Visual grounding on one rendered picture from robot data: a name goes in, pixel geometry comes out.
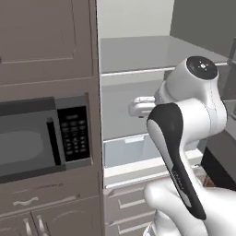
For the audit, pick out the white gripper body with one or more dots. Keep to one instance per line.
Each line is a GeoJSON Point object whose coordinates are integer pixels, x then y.
{"type": "Point", "coordinates": [140, 107]}

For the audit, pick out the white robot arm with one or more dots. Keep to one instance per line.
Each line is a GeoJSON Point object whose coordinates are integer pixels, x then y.
{"type": "Point", "coordinates": [196, 113]}

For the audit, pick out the open grey fridge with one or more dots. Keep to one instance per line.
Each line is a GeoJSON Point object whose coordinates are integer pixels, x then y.
{"type": "Point", "coordinates": [129, 123]}

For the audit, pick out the clear fridge crisper drawer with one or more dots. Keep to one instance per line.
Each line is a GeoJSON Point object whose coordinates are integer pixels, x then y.
{"type": "Point", "coordinates": [129, 152]}

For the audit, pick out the glass fridge shelf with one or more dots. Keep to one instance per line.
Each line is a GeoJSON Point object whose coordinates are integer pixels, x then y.
{"type": "Point", "coordinates": [144, 53]}

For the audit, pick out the taupe cabinet door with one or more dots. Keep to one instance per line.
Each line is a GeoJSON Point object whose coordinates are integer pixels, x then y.
{"type": "Point", "coordinates": [73, 218]}
{"type": "Point", "coordinates": [40, 33]}
{"type": "Point", "coordinates": [10, 226]}

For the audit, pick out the grey freezer drawer front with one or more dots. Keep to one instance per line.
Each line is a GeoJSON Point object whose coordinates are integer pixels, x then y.
{"type": "Point", "coordinates": [135, 219]}
{"type": "Point", "coordinates": [135, 193]}

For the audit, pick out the taupe drawer front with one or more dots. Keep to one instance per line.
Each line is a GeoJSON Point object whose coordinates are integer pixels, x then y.
{"type": "Point", "coordinates": [61, 192]}

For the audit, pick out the grey microwave oven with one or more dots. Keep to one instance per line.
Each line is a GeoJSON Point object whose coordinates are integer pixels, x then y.
{"type": "Point", "coordinates": [27, 141]}

